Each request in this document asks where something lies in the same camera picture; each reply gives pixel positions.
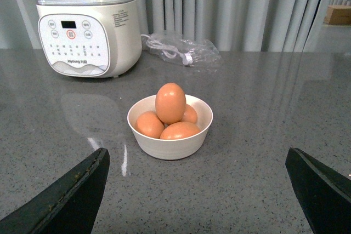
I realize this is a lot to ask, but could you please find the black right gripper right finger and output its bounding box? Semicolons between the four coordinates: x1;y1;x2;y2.
285;148;350;233

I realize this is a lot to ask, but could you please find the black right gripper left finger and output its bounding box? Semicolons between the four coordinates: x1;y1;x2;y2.
1;148;110;233

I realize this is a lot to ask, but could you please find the brown egg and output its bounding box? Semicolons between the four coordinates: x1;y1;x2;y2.
181;104;198;124
135;111;165;139
160;122;201;140
155;83;186;124

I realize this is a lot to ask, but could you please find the brown egg front in bowl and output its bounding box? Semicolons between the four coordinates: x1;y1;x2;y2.
160;122;201;140

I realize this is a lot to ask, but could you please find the brown egg back in bowl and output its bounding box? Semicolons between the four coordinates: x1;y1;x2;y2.
181;104;198;124

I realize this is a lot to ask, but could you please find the brown cardboard box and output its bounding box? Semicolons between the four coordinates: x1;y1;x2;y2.
324;5;351;25

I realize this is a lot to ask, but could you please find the white ceramic bowl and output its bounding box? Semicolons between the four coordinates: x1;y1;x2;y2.
127;95;213;160

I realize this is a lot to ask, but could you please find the cream soy milk maker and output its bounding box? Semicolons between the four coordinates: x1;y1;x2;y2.
36;0;142;78

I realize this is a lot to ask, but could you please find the clear plastic bag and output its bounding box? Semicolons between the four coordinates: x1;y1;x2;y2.
141;30;222;70

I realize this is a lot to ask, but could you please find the grey curtain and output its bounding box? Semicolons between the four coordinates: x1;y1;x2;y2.
137;0;329;52

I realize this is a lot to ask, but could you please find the white power cable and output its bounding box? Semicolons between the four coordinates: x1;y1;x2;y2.
140;33;193;67

